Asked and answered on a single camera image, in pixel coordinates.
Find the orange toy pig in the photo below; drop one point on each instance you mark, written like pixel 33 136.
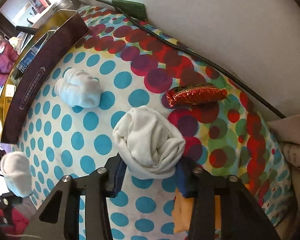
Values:
pixel 182 212

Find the person in red jacket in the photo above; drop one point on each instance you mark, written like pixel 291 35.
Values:
pixel 8 57

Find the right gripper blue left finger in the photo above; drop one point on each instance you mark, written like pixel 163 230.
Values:
pixel 119 177

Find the red foil candy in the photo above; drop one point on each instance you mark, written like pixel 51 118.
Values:
pixel 195 95

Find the white sock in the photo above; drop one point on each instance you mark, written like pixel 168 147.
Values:
pixel 78 88
pixel 148 143
pixel 15 168

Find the gold metal tin tray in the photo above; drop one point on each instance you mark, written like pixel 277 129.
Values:
pixel 19 91

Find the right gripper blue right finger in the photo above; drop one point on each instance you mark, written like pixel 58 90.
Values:
pixel 182 173

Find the dark blue sachet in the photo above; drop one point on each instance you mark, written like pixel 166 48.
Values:
pixel 33 51

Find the polka dot tablecloth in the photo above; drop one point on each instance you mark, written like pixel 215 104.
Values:
pixel 136 65

